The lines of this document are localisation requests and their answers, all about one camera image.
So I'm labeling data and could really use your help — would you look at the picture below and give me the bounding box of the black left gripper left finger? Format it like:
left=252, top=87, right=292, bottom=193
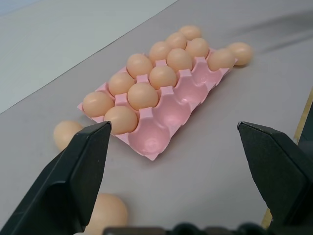
left=0, top=120, right=113, bottom=235

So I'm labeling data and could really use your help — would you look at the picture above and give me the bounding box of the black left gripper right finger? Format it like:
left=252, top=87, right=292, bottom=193
left=236, top=121, right=313, bottom=227

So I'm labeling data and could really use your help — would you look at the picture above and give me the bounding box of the pink plastic egg tray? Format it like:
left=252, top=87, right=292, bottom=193
left=77, top=47, right=239, bottom=162

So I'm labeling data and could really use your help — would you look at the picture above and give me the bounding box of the beige egg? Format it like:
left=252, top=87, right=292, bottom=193
left=126, top=53, right=153, bottom=79
left=186, top=37, right=210, bottom=59
left=82, top=192, right=129, bottom=235
left=167, top=48, right=193, bottom=71
left=149, top=66, right=177, bottom=89
left=108, top=72, right=136, bottom=95
left=104, top=105, right=138, bottom=135
left=227, top=42, right=253, bottom=66
left=83, top=91, right=114, bottom=118
left=179, top=25, right=202, bottom=41
left=148, top=41, right=172, bottom=61
left=207, top=48, right=236, bottom=72
left=166, top=32, right=188, bottom=49
left=53, top=120, right=84, bottom=151
left=127, top=82, right=159, bottom=110

